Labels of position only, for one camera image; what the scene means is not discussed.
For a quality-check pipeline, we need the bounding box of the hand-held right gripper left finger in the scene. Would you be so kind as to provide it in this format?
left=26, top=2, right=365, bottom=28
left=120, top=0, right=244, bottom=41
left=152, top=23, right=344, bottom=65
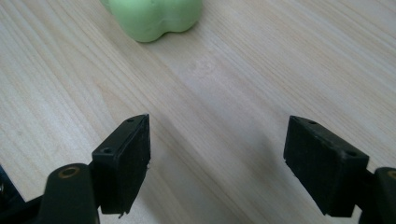
left=91, top=113, right=152, bottom=217

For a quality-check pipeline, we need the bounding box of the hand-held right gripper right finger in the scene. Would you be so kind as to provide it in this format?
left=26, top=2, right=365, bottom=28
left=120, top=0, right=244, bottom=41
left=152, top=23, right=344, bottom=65
left=283, top=115, right=371, bottom=218

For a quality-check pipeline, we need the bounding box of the green toy pepper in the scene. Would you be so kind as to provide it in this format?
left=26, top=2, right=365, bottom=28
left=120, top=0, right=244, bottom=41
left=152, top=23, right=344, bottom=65
left=100, top=0, right=204, bottom=44

